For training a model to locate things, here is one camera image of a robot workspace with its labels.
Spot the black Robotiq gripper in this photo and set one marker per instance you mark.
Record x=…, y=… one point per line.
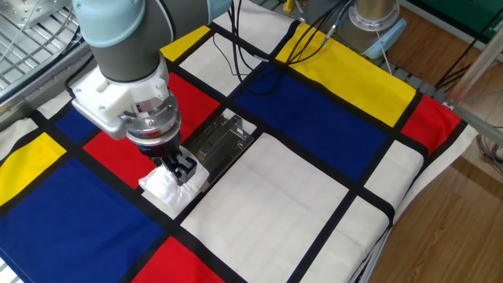
x=159, y=152

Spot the white toilet paper roll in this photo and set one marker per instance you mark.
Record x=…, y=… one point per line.
x=165, y=188

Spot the silver and grey UR5 arm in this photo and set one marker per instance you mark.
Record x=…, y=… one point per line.
x=125, y=43

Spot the metal rectangular tray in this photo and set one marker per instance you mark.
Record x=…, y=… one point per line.
x=222, y=143

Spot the Mondrian pattern colour block tablecloth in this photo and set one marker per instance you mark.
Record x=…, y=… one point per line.
x=267, y=212

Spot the small yellow tool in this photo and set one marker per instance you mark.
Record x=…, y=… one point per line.
x=288, y=5

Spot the perforated metal plate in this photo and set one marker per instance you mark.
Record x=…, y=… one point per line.
x=23, y=9

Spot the green board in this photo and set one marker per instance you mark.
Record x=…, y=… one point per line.
x=460, y=13

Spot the aluminium frame rail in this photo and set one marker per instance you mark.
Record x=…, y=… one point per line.
x=39, y=84

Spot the aluminium frame post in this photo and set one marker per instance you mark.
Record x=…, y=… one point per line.
x=475, y=67

